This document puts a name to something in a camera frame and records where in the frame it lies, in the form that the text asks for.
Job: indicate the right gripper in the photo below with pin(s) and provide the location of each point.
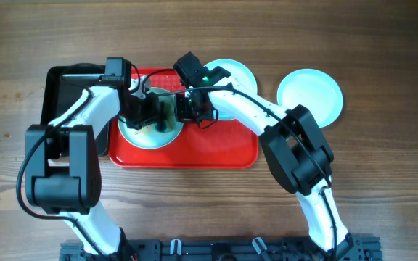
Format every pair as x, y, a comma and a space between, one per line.
183, 115

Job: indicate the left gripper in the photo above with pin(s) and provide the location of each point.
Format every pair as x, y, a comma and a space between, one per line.
153, 112

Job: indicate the light blue plate front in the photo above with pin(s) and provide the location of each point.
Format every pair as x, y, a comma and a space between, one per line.
148, 137

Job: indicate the light blue plate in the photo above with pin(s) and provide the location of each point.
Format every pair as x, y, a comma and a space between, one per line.
148, 137
315, 90
245, 81

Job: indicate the green yellow sponge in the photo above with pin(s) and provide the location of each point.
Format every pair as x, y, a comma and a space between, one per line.
165, 118

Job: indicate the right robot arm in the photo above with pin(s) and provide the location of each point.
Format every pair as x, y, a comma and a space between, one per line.
297, 153

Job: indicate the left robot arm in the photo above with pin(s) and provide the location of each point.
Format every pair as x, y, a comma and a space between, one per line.
60, 177

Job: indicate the red plastic tray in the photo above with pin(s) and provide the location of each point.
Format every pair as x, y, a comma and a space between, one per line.
226, 144

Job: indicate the black rectangular tray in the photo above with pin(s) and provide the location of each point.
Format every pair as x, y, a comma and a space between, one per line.
60, 96

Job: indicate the light blue plate back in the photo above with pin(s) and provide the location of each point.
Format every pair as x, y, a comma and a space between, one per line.
245, 81

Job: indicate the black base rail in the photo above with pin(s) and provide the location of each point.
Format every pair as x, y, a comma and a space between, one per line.
356, 247

